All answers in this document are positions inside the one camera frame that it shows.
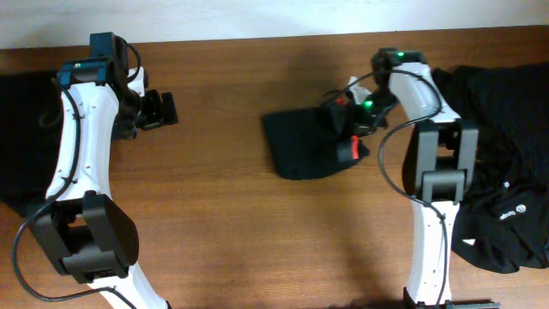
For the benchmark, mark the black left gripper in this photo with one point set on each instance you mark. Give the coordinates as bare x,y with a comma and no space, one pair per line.
158,117

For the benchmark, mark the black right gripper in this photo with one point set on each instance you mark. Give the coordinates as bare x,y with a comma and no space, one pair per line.
360,126

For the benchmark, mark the black leggings red waistband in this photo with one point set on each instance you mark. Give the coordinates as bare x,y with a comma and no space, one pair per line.
313,142

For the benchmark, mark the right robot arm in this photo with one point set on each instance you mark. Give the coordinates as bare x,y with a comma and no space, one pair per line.
437,170

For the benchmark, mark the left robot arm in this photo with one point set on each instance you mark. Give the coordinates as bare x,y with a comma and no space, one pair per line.
80,229

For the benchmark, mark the folded black clothes stack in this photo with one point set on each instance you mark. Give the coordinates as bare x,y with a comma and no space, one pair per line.
31,123

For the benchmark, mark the black clothes pile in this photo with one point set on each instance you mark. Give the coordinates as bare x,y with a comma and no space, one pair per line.
502,224

